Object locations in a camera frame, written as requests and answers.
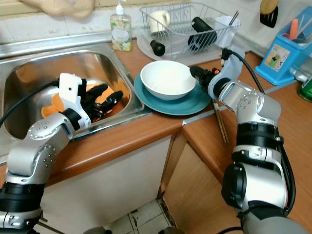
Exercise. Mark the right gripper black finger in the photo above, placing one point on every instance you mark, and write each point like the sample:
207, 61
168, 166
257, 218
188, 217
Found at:
200, 78
198, 70

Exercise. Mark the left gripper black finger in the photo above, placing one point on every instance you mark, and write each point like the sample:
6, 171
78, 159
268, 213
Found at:
98, 91
114, 101

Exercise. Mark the white ceramic bowl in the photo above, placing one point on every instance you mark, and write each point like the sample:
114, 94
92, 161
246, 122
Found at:
168, 83

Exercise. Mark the teal plate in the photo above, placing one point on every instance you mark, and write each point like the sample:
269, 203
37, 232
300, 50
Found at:
173, 108

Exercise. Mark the orange plastic bowl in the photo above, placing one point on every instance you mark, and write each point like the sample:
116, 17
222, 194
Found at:
52, 105

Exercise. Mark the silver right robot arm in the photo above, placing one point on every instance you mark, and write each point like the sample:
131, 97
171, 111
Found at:
256, 112

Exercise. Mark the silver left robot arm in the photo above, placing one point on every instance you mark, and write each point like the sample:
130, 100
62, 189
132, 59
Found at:
39, 146

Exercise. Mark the black flask bottle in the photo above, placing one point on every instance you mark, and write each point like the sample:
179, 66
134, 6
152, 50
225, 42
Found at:
202, 30

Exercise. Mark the small black round jar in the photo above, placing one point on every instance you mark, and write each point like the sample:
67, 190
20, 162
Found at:
157, 48

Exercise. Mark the white plastic cutlery holder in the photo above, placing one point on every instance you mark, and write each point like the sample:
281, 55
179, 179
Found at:
226, 31

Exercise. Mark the grey drying mat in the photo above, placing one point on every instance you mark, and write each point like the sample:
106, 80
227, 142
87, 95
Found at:
141, 46

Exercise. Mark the cream ceramic mug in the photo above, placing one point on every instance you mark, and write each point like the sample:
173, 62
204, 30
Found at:
159, 22

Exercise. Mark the dark utensil in holder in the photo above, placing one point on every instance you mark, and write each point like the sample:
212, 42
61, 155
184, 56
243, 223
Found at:
234, 18

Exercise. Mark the stainless steel sink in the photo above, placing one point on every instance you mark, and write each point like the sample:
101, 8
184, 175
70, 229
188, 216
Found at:
39, 68

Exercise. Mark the clear soap pump bottle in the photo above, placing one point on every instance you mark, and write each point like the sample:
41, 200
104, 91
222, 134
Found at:
121, 31

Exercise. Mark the blue plastic utensil box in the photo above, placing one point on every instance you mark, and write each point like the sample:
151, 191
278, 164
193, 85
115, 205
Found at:
280, 57

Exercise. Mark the silver metal object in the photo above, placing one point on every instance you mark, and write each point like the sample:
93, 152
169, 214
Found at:
300, 73

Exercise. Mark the white cabinet door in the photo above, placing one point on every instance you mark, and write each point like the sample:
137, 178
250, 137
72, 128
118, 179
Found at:
112, 195

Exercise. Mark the beige cloth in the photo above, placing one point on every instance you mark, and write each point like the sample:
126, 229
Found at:
58, 7

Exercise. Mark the green bottle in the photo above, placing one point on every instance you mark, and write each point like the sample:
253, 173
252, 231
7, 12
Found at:
307, 92

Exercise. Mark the brown wooden cabinet door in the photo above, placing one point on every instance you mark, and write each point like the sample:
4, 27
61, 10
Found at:
195, 195

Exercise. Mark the grey robot left foot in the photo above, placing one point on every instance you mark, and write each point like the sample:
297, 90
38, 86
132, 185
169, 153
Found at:
95, 230

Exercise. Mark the dark robot right foot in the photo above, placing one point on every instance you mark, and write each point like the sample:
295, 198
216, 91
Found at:
169, 231

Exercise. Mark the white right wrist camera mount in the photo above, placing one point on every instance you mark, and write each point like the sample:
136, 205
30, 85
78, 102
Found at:
229, 73

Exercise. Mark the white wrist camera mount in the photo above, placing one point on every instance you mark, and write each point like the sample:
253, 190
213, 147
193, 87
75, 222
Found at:
229, 73
70, 92

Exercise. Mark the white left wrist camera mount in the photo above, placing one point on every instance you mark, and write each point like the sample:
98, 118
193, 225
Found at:
70, 92

